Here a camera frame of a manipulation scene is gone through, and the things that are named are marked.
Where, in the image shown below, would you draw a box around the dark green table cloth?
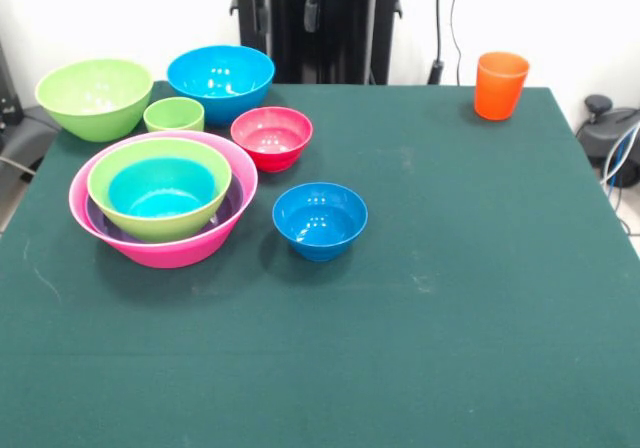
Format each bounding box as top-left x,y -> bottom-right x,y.
0,80 -> 640,448

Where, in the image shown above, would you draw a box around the tangled floor cables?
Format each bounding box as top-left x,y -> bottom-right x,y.
603,122 -> 640,239

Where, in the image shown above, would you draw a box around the pink large bowl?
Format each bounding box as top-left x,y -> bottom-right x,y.
68,130 -> 259,270

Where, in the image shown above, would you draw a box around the red small bowl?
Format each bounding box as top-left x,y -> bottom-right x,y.
230,106 -> 314,174

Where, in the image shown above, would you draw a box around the turquoise bowl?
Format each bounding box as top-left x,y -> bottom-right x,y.
107,157 -> 218,219

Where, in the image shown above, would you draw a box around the orange cup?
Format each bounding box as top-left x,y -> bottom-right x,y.
474,50 -> 531,122

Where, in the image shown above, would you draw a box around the black stand base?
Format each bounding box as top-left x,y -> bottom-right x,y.
0,42 -> 61,169
574,94 -> 640,189

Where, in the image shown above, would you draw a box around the grey cable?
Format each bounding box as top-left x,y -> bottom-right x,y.
0,155 -> 37,177

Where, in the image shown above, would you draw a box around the lime green large bowl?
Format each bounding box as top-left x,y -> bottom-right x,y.
34,57 -> 155,143
86,137 -> 233,243

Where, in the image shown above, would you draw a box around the black cable with plug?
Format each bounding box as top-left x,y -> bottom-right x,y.
429,0 -> 447,85

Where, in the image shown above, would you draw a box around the lime green small cup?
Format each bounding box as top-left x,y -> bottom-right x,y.
143,96 -> 206,133

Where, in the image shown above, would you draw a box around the purple shallow bowl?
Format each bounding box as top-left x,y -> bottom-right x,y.
85,173 -> 245,247

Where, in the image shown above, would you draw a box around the blue large bowl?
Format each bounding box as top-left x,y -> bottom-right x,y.
166,44 -> 276,127

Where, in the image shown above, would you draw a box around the thin black cable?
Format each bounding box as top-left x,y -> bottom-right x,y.
449,0 -> 464,88

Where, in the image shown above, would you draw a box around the dark blue small bowl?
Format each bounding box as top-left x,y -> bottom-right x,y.
271,182 -> 368,263

